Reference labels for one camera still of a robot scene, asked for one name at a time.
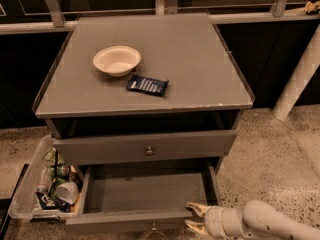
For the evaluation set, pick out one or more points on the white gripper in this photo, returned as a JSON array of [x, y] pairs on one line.
[[214, 219]]

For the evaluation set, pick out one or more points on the grey drawer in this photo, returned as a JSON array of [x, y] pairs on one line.
[[145, 147], [127, 199]]

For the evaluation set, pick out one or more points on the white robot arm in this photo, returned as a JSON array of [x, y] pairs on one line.
[[256, 220]]

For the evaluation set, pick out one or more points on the grey drawer cabinet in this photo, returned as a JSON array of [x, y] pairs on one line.
[[205, 90]]

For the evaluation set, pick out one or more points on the grey top drawer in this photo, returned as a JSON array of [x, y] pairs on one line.
[[145, 147]]

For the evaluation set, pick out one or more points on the white paper cup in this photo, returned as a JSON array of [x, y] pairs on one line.
[[68, 192]]

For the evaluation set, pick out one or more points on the dark blue snack packet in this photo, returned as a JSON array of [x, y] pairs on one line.
[[147, 85]]

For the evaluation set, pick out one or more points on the green can in bin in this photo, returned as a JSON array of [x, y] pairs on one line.
[[62, 170]]

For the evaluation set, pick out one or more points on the clear plastic storage bin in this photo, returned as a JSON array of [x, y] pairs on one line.
[[37, 178]]

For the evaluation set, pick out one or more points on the blue snack bag in bin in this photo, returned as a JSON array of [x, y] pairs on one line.
[[47, 203]]

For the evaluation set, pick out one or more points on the white paper bowl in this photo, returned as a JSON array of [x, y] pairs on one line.
[[117, 61]]

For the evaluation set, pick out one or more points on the white diagonal pole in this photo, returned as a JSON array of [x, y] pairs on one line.
[[301, 76]]

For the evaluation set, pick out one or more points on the metal railing frame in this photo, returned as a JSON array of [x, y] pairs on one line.
[[166, 10]]

